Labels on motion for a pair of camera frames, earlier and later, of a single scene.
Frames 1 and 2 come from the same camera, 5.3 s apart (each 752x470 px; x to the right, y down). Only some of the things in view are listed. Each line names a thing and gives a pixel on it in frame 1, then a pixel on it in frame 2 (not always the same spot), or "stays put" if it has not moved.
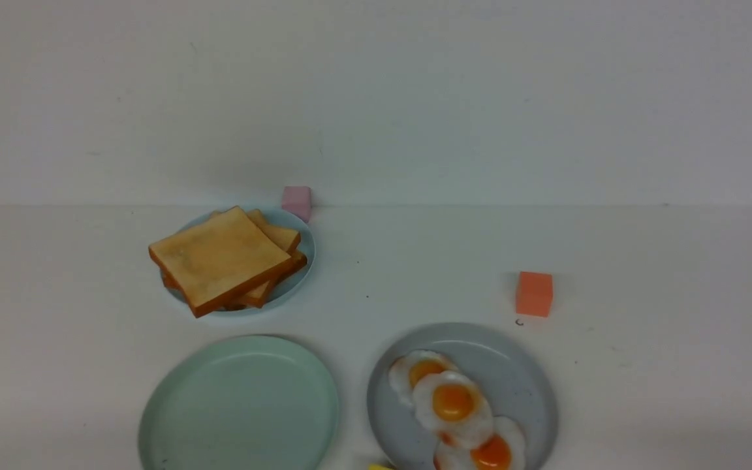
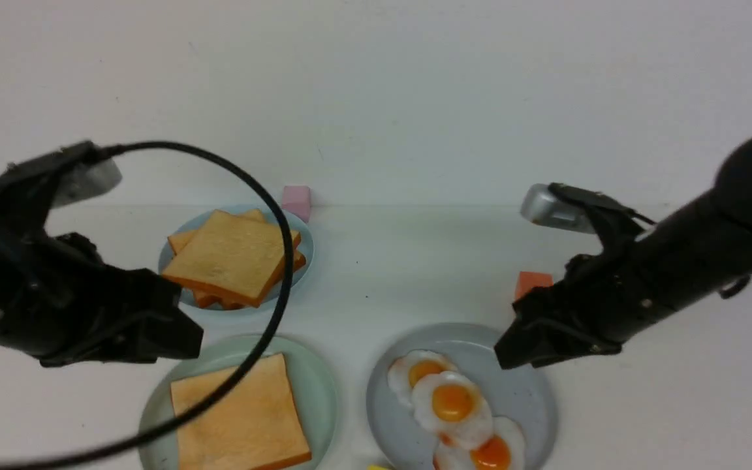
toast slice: (213, 262) -> (255, 426)
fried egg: (407, 369) stays put
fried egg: (504, 450) stays put
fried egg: (452, 405) stays put
